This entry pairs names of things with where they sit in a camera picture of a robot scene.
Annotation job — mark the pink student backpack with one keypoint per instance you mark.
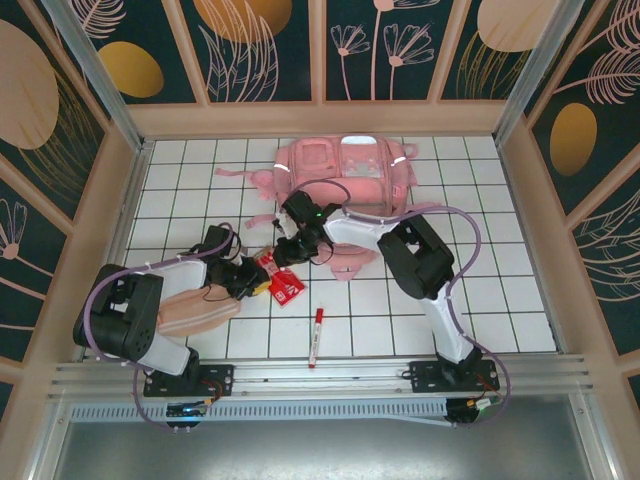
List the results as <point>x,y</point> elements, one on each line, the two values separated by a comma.
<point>310,165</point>

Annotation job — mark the aluminium side rail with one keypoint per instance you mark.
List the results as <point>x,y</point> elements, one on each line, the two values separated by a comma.
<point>117,250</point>

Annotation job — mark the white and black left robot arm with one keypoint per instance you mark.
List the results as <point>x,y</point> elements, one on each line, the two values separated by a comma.
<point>120,315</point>

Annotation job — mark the red packet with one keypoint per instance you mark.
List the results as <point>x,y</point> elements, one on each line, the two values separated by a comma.
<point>285,290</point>

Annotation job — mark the peach fabric pencil case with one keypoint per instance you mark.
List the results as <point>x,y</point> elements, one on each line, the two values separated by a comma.
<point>200,315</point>

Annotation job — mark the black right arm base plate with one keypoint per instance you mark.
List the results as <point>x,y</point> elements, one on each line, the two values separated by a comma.
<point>425,377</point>

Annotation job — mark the red and white marker pen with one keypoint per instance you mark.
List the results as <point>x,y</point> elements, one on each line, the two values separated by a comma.
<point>317,335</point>

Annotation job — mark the aluminium mounting rail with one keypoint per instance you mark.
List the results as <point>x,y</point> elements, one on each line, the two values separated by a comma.
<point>350,380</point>

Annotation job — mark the small green circuit board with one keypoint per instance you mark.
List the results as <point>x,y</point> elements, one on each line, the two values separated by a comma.
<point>482,404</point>
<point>187,410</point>

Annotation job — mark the grey metal sheet panel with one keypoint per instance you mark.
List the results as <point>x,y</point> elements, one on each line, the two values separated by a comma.
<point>320,450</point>

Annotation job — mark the aluminium frame post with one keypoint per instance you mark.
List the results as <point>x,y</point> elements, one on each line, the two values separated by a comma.
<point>105,85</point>
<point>533,75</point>

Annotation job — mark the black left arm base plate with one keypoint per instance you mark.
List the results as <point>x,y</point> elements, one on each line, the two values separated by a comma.
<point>220,380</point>

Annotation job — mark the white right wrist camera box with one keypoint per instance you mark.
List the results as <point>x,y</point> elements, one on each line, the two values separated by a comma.
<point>286,225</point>

